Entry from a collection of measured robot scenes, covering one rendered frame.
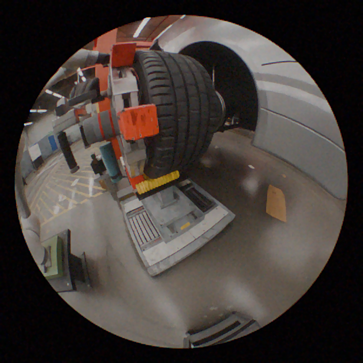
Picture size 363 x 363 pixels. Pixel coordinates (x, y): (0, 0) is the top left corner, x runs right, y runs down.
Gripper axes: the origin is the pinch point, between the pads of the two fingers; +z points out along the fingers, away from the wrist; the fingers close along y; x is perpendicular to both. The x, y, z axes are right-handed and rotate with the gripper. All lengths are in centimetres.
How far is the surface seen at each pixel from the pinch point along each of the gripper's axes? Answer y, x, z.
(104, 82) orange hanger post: -26.4, 5.9, -3.5
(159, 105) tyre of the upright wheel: 26, -53, -15
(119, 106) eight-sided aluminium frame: 19, -49, -21
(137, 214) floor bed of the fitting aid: -49, -109, 1
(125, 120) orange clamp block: 25, -56, -24
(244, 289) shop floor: 49, -159, -10
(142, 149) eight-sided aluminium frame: 15, -62, -15
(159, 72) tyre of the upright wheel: 29, -44, -14
